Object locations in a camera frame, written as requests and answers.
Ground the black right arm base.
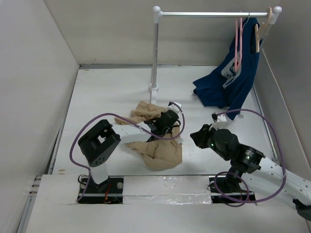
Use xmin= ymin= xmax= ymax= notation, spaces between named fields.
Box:
xmin=207 ymin=174 xmax=256 ymax=205

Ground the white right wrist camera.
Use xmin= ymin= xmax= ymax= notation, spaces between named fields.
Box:
xmin=210 ymin=112 xmax=228 ymax=130

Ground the silver foil tape strip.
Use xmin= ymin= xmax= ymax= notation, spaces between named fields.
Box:
xmin=122 ymin=175 xmax=211 ymax=205

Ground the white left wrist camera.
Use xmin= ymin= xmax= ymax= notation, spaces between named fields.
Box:
xmin=167 ymin=101 xmax=182 ymax=114

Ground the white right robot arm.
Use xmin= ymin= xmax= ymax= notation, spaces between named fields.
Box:
xmin=190 ymin=124 xmax=311 ymax=220

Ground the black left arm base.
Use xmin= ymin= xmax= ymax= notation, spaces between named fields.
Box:
xmin=77 ymin=175 xmax=124 ymax=204

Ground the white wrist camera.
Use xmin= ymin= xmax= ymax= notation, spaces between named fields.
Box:
xmin=167 ymin=101 xmax=182 ymax=114
xmin=210 ymin=112 xmax=228 ymax=130

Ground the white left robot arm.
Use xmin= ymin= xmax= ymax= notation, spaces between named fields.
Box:
xmin=78 ymin=110 xmax=180 ymax=193

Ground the beige t shirt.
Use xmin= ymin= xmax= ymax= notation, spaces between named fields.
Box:
xmin=126 ymin=101 xmax=182 ymax=170

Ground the pink wire hanger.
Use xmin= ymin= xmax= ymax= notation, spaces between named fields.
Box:
xmin=234 ymin=12 xmax=250 ymax=74

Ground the white clothes rack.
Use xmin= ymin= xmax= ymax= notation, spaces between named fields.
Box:
xmin=149 ymin=6 xmax=282 ymax=104

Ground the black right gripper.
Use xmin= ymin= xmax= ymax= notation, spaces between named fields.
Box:
xmin=190 ymin=123 xmax=229 ymax=161

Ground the blue printed t shirt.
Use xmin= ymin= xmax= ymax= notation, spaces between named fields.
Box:
xmin=193 ymin=18 xmax=259 ymax=110

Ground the wooden hanger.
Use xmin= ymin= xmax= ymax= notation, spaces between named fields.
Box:
xmin=255 ymin=7 xmax=273 ymax=53

